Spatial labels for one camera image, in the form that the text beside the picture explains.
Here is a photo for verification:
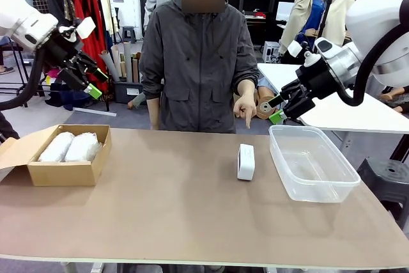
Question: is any person's right forearm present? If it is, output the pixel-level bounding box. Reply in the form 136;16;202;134
146;97;161;131

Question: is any person in grey jacket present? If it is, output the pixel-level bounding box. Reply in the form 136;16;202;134
139;0;260;135

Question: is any cream hanging garment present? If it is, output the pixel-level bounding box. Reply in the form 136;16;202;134
98;0;116;41

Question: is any leaning grey paper roll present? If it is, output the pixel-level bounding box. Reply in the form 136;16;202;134
98;49;121;82

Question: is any black hose of right arm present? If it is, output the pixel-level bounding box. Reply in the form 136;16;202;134
335;23;404;107

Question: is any black hose of arm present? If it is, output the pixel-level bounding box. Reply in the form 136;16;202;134
0;47;45;111
335;23;404;107

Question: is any tall grey paper roll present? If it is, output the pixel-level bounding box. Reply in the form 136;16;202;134
123;41;134;83

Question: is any mannequin in green clothing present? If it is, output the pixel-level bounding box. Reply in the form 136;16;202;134
127;91;147;110

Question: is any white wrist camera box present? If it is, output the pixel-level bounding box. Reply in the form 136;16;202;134
76;17;97;39
286;40;303;58

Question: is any dark storage bin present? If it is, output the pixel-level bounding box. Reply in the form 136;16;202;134
113;79;144;105

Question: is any black hose of left arm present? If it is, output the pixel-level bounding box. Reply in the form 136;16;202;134
0;47;45;111

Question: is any slim bubble-wrapped clock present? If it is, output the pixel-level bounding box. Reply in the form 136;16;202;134
37;131;75;163

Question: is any mannequin in beige and navy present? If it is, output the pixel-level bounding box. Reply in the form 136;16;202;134
322;0;368;47

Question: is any metal bar on floor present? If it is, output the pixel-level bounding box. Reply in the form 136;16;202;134
72;107;118;118

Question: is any black tripod pole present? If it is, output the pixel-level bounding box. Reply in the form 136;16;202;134
316;0;339;47

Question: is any white unwrapped clock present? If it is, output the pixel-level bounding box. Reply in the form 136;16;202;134
236;143;256;181

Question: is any person's left hand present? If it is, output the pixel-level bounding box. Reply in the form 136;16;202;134
233;79;258;130

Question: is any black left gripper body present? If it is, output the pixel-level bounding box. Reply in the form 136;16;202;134
43;25;106;93

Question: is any white background table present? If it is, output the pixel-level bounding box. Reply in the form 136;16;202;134
257;63;409;134

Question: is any red dress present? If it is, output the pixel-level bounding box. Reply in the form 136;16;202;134
70;0;109;92

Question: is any clear plastic container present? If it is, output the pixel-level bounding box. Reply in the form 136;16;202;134
268;125;362;204

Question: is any black plastic stool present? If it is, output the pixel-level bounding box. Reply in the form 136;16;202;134
356;157;409;222

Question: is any white computer case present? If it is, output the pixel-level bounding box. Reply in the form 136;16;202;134
262;41;281;63

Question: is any small grey stool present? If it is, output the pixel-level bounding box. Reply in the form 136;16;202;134
121;25;137;44

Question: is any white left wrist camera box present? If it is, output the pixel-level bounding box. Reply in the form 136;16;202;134
76;17;97;39

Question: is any black hanging garment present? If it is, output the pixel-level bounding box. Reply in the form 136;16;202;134
47;0;77;29

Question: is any tan wooden disc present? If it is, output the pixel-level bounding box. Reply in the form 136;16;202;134
256;86;282;120

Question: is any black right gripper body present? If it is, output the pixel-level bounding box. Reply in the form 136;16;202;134
281;61;344;120

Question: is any mannequin in beige coat, blue shirt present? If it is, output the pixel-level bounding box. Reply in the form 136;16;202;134
279;0;337;56

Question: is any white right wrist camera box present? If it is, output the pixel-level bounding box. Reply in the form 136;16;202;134
286;40;303;58

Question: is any open brown cardboard box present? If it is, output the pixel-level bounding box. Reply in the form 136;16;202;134
0;123;113;187

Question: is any wide bubble-wrapped clock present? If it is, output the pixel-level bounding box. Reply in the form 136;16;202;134
63;132;104;163

